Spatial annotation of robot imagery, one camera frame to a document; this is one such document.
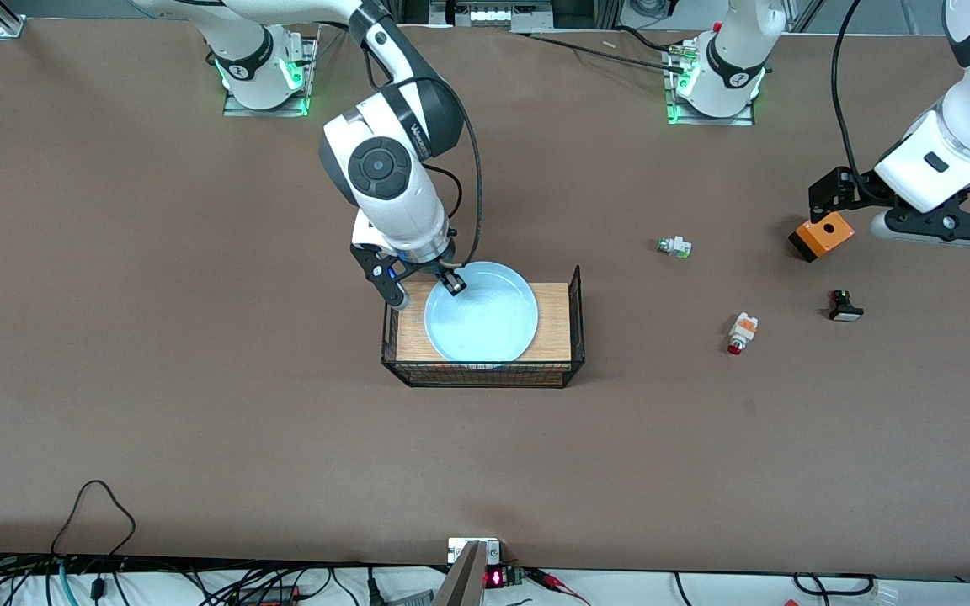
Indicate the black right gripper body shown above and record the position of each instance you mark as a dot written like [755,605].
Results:
[433,267]

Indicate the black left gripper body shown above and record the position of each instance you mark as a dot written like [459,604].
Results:
[858,190]

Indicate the light blue round plate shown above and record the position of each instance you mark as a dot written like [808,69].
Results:
[485,324]

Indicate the red push button switch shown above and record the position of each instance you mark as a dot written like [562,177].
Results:
[741,330]

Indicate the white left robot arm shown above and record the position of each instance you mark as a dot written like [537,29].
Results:
[956,151]

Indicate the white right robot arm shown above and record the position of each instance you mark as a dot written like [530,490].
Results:
[384,168]

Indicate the orange button box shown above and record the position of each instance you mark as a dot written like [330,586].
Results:
[823,237]

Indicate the black white push button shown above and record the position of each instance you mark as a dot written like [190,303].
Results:
[844,310]

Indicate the white marker plate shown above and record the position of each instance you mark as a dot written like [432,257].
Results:
[454,549]

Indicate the wooden rack board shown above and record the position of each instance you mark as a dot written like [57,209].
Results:
[554,324]

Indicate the green and white small connector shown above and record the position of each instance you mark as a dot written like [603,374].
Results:
[675,247]

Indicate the small red display module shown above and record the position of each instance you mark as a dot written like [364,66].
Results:
[498,577]

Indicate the red clip lead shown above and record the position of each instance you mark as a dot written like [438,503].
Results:
[556,582]

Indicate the black power adapter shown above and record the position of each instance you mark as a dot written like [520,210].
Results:
[270,594]

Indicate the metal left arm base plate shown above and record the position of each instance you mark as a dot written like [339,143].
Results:
[738,119]

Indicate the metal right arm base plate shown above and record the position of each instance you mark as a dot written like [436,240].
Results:
[237,108]

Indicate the aluminium frame with light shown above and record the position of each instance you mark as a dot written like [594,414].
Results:
[493,15]

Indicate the grey metal camera bracket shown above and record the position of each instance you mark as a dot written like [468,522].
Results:
[461,581]

